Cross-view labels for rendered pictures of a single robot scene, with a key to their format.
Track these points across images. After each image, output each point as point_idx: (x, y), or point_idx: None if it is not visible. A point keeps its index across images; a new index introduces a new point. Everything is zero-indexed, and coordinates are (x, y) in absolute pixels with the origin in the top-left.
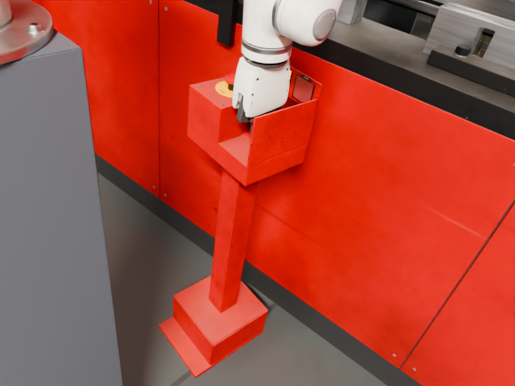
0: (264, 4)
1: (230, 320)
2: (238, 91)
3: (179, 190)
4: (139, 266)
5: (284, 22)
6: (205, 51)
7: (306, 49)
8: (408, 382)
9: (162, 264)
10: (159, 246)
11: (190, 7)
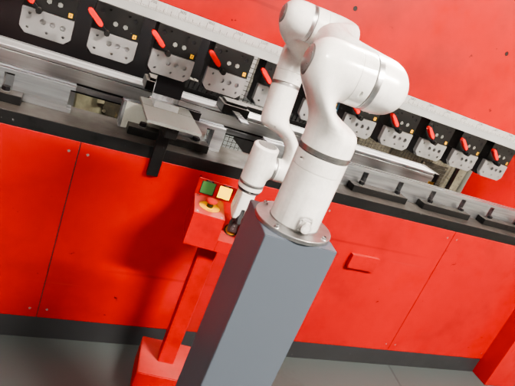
0: (269, 169)
1: (181, 364)
2: (242, 209)
3: (70, 297)
4: (63, 379)
5: (280, 176)
6: (126, 181)
7: (214, 172)
8: None
9: (77, 368)
10: (59, 358)
11: (116, 153)
